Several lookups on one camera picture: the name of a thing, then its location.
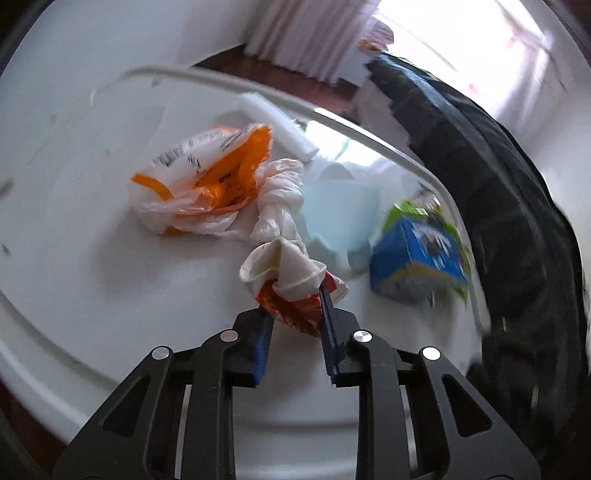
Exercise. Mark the green snack packet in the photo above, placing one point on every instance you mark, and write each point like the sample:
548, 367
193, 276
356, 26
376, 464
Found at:
420, 258

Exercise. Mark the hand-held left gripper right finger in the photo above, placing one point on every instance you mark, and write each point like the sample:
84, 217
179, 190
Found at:
328, 332

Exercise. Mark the white foam piece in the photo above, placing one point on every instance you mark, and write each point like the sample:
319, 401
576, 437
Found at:
277, 124

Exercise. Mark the red and white plastic bag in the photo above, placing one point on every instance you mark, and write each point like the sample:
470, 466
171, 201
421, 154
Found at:
286, 272

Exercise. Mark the white and orange plastic bag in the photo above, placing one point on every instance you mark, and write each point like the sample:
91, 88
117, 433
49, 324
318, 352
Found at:
198, 180

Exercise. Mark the white plastic storage box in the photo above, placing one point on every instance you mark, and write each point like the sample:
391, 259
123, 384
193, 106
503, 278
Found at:
92, 277

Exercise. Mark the folded pink bedding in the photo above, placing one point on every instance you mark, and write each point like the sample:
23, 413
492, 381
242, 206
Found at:
378, 32

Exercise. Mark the white patterned curtain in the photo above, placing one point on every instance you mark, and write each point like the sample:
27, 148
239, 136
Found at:
314, 37

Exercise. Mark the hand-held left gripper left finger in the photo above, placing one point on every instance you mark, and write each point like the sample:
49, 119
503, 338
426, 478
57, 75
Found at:
263, 341

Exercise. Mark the knotted white plastic bag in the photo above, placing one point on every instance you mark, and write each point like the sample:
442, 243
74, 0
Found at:
277, 198

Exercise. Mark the light blue plastic bag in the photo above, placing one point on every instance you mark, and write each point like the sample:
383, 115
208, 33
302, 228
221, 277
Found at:
337, 217

